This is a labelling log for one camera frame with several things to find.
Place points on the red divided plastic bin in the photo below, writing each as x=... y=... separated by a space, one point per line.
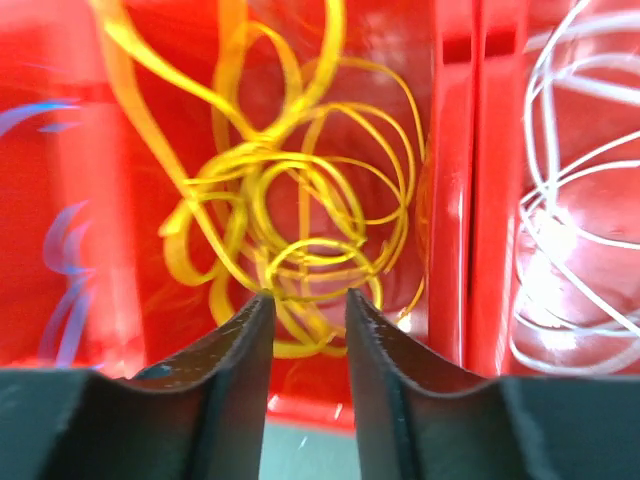
x=471 y=166

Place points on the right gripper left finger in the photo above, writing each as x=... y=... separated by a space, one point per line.
x=198 y=414

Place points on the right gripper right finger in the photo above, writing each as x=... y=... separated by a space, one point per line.
x=418 y=416

